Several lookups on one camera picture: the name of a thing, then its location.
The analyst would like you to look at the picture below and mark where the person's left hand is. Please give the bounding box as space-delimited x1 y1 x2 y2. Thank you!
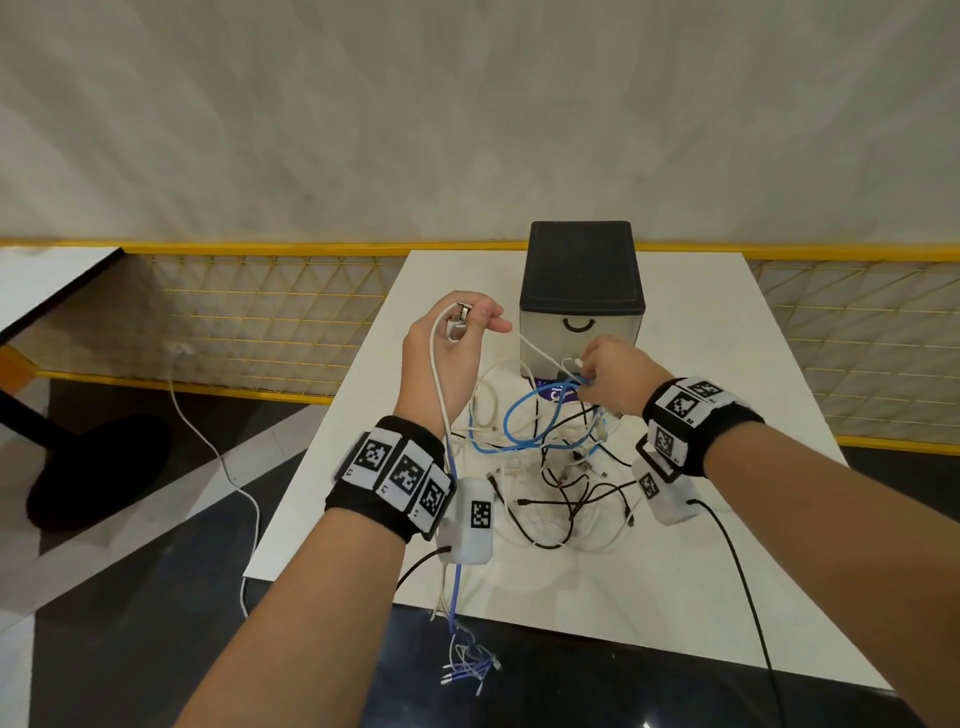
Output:
393 290 515 442

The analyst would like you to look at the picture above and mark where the person's right hand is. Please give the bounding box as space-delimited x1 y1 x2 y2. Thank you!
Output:
578 335 674 421

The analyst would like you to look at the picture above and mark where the bundle of cables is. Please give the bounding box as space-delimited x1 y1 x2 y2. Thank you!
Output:
428 301 504 688

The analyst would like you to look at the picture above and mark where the pile of cables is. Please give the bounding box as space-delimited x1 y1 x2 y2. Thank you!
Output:
466 359 646 553

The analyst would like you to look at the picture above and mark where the black-topped grey drawer box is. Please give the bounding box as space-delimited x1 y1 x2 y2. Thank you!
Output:
518 220 646 380

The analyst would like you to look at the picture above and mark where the person's right forearm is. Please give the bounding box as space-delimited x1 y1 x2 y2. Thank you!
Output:
704 422 960 728

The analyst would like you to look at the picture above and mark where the person's left forearm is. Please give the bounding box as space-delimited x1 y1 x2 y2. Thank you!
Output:
176 509 406 728

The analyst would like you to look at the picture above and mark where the black wristband with markers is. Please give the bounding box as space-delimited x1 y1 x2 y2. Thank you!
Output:
641 374 766 481
324 414 457 543

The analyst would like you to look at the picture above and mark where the yellow mesh fence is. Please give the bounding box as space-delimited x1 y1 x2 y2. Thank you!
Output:
0 238 960 455

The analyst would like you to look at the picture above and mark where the white side table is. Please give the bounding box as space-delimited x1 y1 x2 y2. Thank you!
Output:
0 245 125 335

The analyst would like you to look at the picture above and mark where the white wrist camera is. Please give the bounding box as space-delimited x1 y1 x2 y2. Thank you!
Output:
631 453 703 526
437 476 498 565

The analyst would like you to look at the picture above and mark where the long white power cord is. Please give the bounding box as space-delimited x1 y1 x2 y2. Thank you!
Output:
166 343 262 620

